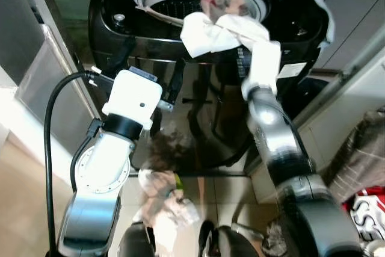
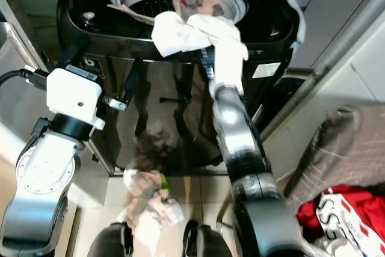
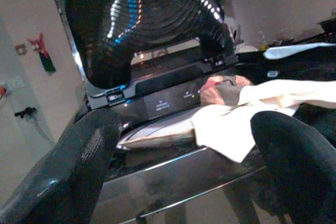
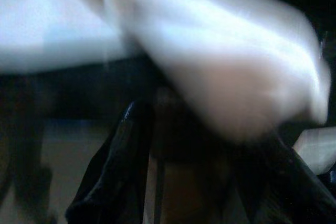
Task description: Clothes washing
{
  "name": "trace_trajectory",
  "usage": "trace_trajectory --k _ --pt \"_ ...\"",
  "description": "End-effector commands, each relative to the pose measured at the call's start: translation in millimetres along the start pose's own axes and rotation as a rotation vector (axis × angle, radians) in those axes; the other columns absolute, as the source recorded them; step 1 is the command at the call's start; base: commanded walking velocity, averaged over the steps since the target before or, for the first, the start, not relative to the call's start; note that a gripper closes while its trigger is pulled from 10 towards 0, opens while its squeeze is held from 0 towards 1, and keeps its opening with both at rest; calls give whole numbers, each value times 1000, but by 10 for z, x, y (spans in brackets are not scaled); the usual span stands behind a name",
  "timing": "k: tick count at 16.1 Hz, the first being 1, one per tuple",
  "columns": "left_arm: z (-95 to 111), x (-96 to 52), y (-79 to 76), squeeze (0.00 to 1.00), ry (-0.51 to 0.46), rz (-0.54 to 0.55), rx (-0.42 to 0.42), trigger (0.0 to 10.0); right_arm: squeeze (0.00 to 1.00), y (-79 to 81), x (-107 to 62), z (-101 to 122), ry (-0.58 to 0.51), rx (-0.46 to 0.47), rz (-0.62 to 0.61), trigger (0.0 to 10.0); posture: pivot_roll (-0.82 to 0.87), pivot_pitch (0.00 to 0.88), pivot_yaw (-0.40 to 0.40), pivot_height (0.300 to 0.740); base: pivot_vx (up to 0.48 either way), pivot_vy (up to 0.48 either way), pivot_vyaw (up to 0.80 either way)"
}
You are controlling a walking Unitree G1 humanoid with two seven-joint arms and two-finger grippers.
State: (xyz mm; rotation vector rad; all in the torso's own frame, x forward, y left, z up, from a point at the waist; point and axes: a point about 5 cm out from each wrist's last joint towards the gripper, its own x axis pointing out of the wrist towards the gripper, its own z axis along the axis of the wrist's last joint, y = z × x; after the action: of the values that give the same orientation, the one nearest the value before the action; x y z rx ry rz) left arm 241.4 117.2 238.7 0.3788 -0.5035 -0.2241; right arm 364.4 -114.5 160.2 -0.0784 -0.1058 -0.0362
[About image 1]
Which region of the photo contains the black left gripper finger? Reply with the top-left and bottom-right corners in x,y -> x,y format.
169,58 -> 186,105
111,36 -> 137,77

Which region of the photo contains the white cloth garment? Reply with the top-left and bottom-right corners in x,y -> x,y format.
180,11 -> 271,59

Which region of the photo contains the black top-load washing machine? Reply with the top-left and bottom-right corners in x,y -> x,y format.
88,0 -> 328,176

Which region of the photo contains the pale clothes pile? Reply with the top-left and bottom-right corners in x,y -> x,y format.
137,169 -> 202,257

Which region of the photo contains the white washer label sticker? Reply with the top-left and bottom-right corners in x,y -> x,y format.
278,62 -> 308,79

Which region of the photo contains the pink grey patterned garment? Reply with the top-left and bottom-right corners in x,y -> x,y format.
200,0 -> 253,20

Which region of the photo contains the frosted grey door panel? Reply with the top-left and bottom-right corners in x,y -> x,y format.
15,22 -> 85,143

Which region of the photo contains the black left robot leg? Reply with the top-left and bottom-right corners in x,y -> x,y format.
117,221 -> 158,257

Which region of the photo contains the black robot leg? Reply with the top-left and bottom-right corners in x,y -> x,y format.
117,221 -> 158,257
199,221 -> 268,257

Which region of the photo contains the black right robot leg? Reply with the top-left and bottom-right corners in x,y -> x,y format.
199,221 -> 268,257

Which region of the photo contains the red white printed garment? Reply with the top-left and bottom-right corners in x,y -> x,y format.
343,186 -> 385,243

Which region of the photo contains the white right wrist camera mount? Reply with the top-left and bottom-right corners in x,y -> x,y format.
242,42 -> 283,98

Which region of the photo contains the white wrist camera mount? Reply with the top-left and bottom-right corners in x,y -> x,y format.
101,69 -> 164,130
242,42 -> 283,98

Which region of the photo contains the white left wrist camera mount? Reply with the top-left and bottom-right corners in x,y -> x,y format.
101,69 -> 164,130

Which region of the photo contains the thick black cable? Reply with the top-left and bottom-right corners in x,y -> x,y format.
43,72 -> 100,257

